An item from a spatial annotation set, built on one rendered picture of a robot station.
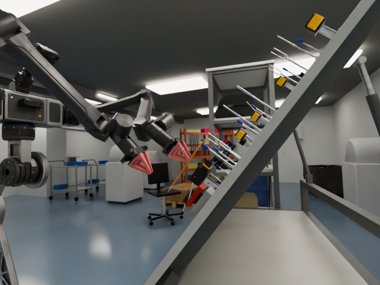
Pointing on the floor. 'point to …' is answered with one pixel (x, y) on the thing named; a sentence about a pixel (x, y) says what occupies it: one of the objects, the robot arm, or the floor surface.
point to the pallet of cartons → (177, 200)
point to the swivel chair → (162, 176)
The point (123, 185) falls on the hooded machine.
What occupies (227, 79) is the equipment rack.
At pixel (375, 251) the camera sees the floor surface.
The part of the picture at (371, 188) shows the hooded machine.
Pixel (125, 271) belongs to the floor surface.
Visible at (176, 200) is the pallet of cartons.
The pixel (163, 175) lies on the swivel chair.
